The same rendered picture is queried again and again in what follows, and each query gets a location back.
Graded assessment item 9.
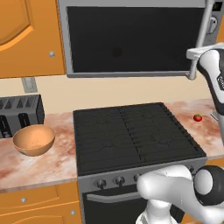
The orange drawer front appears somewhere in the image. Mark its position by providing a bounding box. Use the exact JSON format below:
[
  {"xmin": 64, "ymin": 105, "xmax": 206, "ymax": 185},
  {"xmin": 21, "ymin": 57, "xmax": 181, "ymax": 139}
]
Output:
[{"xmin": 0, "ymin": 181, "xmax": 81, "ymax": 212}]

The orange base cupboard door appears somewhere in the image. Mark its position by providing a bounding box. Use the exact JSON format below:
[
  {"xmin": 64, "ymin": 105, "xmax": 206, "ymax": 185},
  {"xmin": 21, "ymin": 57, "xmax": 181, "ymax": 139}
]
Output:
[{"xmin": 0, "ymin": 200, "xmax": 84, "ymax": 224}]

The orange wall cupboard door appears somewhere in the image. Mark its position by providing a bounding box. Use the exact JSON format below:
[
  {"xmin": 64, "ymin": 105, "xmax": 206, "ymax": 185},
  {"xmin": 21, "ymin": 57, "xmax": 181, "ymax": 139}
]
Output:
[{"xmin": 0, "ymin": 0, "xmax": 67, "ymax": 80}]

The grey wall socket plate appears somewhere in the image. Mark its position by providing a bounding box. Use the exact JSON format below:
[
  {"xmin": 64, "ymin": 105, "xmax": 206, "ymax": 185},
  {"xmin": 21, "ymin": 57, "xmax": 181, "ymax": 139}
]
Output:
[{"xmin": 20, "ymin": 76, "xmax": 39, "ymax": 95}]

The grey microwave door handle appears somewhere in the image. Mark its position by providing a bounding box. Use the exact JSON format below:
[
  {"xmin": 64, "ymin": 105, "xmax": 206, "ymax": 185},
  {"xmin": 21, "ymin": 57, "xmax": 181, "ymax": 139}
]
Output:
[{"xmin": 186, "ymin": 0, "xmax": 217, "ymax": 81}]

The grey oven door handle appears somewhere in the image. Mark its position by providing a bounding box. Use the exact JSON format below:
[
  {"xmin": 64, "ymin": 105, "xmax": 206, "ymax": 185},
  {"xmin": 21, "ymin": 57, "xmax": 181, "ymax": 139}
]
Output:
[{"xmin": 86, "ymin": 191, "xmax": 144, "ymax": 204}]

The red tomato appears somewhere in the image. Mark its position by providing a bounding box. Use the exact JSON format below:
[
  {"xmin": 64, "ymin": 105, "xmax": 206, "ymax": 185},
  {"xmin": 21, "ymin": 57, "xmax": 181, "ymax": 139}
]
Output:
[{"xmin": 192, "ymin": 113, "xmax": 203, "ymax": 123}]

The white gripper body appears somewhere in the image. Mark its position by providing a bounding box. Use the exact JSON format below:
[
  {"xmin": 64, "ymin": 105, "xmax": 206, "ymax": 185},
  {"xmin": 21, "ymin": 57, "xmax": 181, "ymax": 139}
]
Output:
[{"xmin": 185, "ymin": 42, "xmax": 224, "ymax": 61}]

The grey microwave oven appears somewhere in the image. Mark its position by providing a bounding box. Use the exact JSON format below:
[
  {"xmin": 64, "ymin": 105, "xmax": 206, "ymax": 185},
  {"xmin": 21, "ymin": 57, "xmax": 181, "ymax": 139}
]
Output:
[{"xmin": 57, "ymin": 0, "xmax": 224, "ymax": 79}]

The orange-brown bowl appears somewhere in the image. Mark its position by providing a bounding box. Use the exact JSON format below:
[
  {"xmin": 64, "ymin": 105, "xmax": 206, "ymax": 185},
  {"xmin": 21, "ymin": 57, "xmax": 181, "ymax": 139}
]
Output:
[{"xmin": 12, "ymin": 123, "xmax": 56, "ymax": 158}]

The black stove knob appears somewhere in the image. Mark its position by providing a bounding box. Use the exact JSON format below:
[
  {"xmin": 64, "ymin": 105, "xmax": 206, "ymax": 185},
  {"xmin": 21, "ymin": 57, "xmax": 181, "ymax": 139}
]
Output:
[
  {"xmin": 95, "ymin": 178, "xmax": 108, "ymax": 190},
  {"xmin": 115, "ymin": 176, "xmax": 126, "ymax": 186},
  {"xmin": 133, "ymin": 173, "xmax": 144, "ymax": 183}
]

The black oven door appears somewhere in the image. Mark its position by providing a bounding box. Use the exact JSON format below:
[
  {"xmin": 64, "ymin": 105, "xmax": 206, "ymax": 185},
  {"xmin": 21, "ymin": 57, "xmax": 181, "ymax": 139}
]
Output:
[{"xmin": 80, "ymin": 187, "xmax": 187, "ymax": 224}]

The dark grey toaster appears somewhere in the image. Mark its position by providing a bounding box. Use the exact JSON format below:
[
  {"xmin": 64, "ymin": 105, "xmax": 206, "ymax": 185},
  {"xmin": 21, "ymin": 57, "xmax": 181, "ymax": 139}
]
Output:
[{"xmin": 0, "ymin": 94, "xmax": 46, "ymax": 140}]

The black glass microwave door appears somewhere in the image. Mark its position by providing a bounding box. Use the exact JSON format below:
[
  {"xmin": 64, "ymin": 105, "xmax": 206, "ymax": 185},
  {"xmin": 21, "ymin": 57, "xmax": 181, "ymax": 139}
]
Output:
[{"xmin": 57, "ymin": 0, "xmax": 207, "ymax": 79}]

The orange base cupboard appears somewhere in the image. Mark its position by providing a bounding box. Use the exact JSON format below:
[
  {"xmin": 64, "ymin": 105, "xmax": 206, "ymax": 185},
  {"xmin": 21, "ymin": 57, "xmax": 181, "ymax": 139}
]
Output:
[{"xmin": 205, "ymin": 157, "xmax": 224, "ymax": 168}]

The black stove with hob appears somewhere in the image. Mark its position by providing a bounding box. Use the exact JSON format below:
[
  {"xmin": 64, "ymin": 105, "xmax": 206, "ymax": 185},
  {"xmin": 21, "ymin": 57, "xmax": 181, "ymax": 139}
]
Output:
[{"xmin": 72, "ymin": 101, "xmax": 208, "ymax": 224}]

